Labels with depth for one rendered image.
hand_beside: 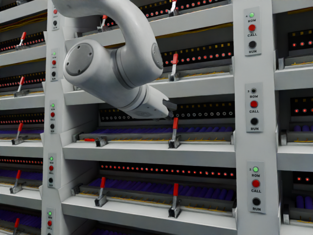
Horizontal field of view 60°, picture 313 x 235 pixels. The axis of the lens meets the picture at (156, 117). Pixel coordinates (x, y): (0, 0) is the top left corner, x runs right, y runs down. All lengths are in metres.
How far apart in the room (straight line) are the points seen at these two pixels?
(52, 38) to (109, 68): 0.68
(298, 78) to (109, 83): 0.45
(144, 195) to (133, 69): 0.54
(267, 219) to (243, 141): 0.19
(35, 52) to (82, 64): 0.74
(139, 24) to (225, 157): 0.42
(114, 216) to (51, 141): 0.37
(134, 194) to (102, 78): 0.54
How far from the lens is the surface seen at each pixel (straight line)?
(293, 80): 0.73
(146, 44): 0.46
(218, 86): 0.75
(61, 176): 1.04
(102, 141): 0.92
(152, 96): 0.58
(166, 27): 0.86
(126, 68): 0.46
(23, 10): 1.33
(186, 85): 0.78
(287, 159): 0.71
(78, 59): 0.48
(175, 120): 0.81
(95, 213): 0.96
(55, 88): 1.07
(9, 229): 1.43
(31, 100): 1.17
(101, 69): 0.46
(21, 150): 1.20
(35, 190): 1.22
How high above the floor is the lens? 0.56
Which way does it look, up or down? 4 degrees up
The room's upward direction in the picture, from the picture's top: straight up
